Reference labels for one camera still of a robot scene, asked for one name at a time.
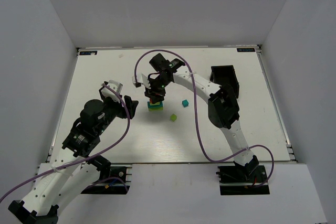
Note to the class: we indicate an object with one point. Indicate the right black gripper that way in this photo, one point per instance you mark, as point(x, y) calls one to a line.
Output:
point(155, 92)

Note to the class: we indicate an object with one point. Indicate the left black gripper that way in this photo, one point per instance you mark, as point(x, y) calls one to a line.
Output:
point(125, 107)

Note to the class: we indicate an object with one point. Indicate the teal arch block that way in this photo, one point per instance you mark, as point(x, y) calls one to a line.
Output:
point(158, 104)

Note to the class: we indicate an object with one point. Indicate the lime green small cube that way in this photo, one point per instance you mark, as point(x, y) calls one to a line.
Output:
point(173, 117)

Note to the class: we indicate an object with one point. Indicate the teal small cube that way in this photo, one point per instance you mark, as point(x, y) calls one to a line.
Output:
point(185, 103)

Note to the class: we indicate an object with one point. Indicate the black plastic bin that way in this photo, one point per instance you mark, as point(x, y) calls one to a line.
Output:
point(225, 75)

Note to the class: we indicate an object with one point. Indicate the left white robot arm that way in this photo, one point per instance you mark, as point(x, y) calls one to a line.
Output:
point(75, 168)

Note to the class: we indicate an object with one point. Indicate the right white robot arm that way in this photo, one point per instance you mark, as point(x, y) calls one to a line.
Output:
point(223, 108)

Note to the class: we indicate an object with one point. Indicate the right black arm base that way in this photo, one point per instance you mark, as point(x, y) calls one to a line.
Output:
point(231, 183)

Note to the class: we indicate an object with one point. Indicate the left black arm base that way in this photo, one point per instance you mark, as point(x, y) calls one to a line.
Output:
point(112, 180)

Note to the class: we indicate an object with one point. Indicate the left blue corner label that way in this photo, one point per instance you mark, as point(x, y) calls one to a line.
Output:
point(88, 53)

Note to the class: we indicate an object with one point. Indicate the blue corner label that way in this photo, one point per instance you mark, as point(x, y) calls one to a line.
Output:
point(246, 49)
point(88, 53)

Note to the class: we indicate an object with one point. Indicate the right blue corner label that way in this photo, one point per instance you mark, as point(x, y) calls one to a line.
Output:
point(246, 49)

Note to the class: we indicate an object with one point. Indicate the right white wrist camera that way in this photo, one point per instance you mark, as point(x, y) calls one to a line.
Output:
point(141, 80)

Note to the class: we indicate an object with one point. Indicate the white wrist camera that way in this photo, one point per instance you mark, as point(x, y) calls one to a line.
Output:
point(113, 87)
point(141, 80)

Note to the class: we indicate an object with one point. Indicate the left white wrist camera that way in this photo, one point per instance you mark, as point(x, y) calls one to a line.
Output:
point(113, 87)

